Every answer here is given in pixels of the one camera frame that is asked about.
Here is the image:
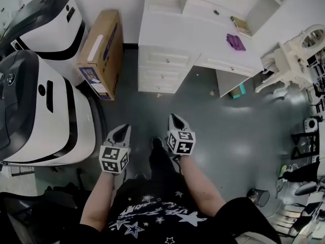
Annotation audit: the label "purple gloves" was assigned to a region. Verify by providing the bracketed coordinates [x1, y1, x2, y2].
[226, 33, 247, 52]

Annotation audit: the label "black office chair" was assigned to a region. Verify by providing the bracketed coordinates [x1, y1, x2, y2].
[0, 183, 92, 244]

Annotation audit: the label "white desk with shelves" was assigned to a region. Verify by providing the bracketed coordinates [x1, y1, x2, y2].
[138, 0, 298, 98]

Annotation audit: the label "olive book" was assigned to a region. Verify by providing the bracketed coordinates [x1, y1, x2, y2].
[230, 16, 253, 38]

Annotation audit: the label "brown cardboard box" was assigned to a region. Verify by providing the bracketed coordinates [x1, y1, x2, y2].
[76, 9, 124, 102]

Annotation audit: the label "person's left forearm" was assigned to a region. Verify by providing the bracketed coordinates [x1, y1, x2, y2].
[80, 171, 115, 235]

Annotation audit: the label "black metal rack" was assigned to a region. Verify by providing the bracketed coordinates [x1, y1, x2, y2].
[290, 133, 321, 160]

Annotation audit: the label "person's black trousers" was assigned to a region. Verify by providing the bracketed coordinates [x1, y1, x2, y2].
[148, 146, 184, 185]

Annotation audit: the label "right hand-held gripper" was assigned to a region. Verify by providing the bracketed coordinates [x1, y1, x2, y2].
[166, 113, 197, 158]

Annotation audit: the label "small white round-lens device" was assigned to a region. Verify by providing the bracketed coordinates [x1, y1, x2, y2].
[304, 118, 319, 133]

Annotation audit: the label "black star print shirt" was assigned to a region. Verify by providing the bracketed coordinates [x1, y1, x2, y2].
[63, 174, 282, 244]

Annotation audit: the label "large white black machine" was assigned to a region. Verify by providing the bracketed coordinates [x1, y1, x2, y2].
[0, 49, 103, 168]
[0, 0, 89, 60]

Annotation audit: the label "black mesh wastebasket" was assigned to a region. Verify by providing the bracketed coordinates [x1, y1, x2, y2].
[246, 188, 271, 208]

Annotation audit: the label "white ornate dressing table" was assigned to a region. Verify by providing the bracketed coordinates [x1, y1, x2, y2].
[254, 23, 325, 94]

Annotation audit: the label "person's black shoe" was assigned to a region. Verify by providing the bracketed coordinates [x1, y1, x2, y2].
[151, 137, 164, 150]

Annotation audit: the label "person's right forearm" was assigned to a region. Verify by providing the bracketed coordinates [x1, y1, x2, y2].
[177, 156, 227, 217]

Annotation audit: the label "teal box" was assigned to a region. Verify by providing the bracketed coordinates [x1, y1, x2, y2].
[229, 83, 246, 100]

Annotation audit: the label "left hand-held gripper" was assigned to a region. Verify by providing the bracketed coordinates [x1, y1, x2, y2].
[99, 124, 132, 175]

